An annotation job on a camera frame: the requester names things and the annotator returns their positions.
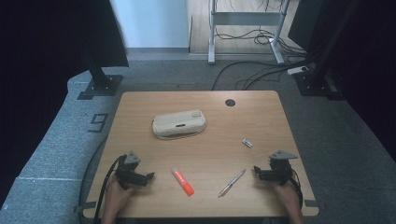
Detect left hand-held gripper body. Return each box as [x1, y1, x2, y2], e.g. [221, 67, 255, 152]
[115, 151, 143, 190]

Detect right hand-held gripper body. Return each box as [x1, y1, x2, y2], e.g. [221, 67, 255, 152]
[269, 150, 299, 187]

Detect silver pen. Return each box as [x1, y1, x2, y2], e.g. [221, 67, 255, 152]
[218, 169, 247, 199]

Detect orange highlighter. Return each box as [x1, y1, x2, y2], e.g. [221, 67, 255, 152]
[171, 166, 195, 198]

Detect beige pencil case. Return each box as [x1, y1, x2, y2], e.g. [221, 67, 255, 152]
[151, 108, 207, 141]

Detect person's left hand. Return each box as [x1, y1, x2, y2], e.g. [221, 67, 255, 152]
[104, 175, 135, 210]

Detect person's right hand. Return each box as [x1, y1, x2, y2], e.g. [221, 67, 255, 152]
[273, 177, 302, 208]

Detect white power strip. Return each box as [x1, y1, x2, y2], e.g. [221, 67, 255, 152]
[286, 65, 310, 77]

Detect black curtain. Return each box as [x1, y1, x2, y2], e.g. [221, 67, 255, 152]
[288, 0, 396, 164]
[0, 0, 130, 208]

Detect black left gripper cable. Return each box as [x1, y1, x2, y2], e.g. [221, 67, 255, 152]
[92, 155, 123, 224]

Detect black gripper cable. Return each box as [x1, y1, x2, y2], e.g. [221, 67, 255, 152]
[92, 155, 123, 224]
[290, 169, 304, 210]

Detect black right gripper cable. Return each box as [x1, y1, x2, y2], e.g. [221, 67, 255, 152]
[290, 169, 304, 210]

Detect black stand with base plate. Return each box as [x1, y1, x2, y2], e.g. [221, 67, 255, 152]
[293, 0, 359, 101]
[77, 46, 124, 101]

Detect long black floor cables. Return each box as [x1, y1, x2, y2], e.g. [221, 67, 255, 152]
[210, 55, 317, 91]

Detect tangle of black floor cables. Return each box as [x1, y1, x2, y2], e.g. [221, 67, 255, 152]
[214, 27, 307, 58]

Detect white metal desk frame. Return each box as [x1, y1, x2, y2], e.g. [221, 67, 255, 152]
[207, 0, 291, 65]

